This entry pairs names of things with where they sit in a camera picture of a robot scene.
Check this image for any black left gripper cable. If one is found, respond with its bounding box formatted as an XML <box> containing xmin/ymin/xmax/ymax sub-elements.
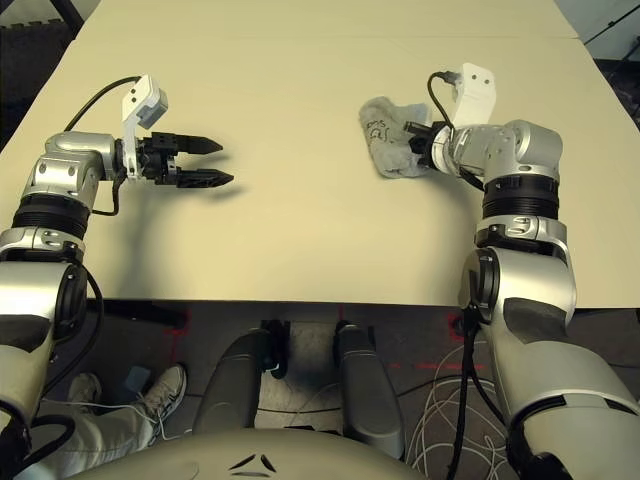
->
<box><xmin>92</xmin><ymin>168</ymin><xmax>126</xmax><ymax>218</ymax></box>

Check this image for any grey robot leg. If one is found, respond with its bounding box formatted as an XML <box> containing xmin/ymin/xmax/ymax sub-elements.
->
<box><xmin>192</xmin><ymin>327</ymin><xmax>289</xmax><ymax>437</ymax></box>
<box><xmin>331</xmin><ymin>322</ymin><xmax>404</xmax><ymax>459</ymax></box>

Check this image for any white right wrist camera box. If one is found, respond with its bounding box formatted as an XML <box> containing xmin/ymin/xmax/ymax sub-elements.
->
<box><xmin>449</xmin><ymin>62</ymin><xmax>499</xmax><ymax>129</ymax></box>

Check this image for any black foam jigsaw mat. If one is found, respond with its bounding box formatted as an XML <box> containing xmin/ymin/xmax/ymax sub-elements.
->
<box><xmin>0</xmin><ymin>19</ymin><xmax>76</xmax><ymax>151</ymax></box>

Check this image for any blue floor pad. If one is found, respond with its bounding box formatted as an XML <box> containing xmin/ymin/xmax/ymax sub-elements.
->
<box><xmin>124</xmin><ymin>366</ymin><xmax>154</xmax><ymax>395</ymax></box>

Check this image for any black right camera cable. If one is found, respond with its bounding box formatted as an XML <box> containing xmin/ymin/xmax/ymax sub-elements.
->
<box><xmin>426</xmin><ymin>71</ymin><xmax>464</xmax><ymax>131</ymax></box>

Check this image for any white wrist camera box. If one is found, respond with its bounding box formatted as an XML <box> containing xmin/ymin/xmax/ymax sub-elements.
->
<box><xmin>121</xmin><ymin>72</ymin><xmax>172</xmax><ymax>180</ymax></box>
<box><xmin>449</xmin><ymin>62</ymin><xmax>499</xmax><ymax>129</ymax></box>

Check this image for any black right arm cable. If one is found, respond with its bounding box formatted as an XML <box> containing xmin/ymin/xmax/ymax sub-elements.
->
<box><xmin>447</xmin><ymin>299</ymin><xmax>484</xmax><ymax>480</ymax></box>

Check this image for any grey cloth sock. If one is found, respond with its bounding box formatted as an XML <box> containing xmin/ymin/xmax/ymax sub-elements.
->
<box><xmin>357</xmin><ymin>94</ymin><xmax>435</xmax><ymax>179</ymax></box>

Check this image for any black left camera cable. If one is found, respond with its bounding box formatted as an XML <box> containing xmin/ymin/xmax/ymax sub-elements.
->
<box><xmin>63</xmin><ymin>74</ymin><xmax>143</xmax><ymax>131</ymax></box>

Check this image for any black metal table frame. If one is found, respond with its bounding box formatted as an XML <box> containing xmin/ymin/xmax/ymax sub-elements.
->
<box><xmin>47</xmin><ymin>0</ymin><xmax>85</xmax><ymax>39</ymax></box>

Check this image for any grey robot torso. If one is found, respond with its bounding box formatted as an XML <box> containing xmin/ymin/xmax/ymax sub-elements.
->
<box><xmin>149</xmin><ymin>427</ymin><xmax>427</xmax><ymax>480</ymax></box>

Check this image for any beige trouser leg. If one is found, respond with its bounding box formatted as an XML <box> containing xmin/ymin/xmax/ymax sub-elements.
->
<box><xmin>42</xmin><ymin>399</ymin><xmax>157</xmax><ymax>474</ymax></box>

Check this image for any grey robot right leg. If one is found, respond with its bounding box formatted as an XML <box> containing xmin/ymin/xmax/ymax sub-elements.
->
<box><xmin>331</xmin><ymin>322</ymin><xmax>404</xmax><ymax>459</ymax></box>

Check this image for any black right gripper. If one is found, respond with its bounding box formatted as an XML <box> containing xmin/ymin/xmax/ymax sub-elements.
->
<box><xmin>403</xmin><ymin>120</ymin><xmax>438</xmax><ymax>169</ymax></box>

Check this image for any black left elbow cable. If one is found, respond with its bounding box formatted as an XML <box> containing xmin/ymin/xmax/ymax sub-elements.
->
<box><xmin>44</xmin><ymin>263</ymin><xmax>107</xmax><ymax>401</ymax></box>

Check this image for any grey robot left leg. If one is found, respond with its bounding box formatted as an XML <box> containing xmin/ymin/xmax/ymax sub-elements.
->
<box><xmin>192</xmin><ymin>327</ymin><xmax>289</xmax><ymax>437</ymax></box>

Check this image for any black camera cable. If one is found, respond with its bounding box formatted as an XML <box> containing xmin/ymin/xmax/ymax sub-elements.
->
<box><xmin>426</xmin><ymin>71</ymin><xmax>464</xmax><ymax>131</ymax></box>
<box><xmin>63</xmin><ymin>74</ymin><xmax>143</xmax><ymax>131</ymax></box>

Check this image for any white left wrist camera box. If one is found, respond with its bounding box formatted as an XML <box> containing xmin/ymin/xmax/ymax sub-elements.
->
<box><xmin>121</xmin><ymin>72</ymin><xmax>172</xmax><ymax>180</ymax></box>

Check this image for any white striped sneaker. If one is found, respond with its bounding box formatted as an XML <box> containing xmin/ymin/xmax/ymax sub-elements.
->
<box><xmin>137</xmin><ymin>363</ymin><xmax>188</xmax><ymax>442</ymax></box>
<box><xmin>66</xmin><ymin>372</ymin><xmax>103</xmax><ymax>408</ymax></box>

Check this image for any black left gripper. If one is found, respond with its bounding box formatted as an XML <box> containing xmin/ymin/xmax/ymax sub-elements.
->
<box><xmin>133</xmin><ymin>130</ymin><xmax>237</xmax><ymax>189</ymax></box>

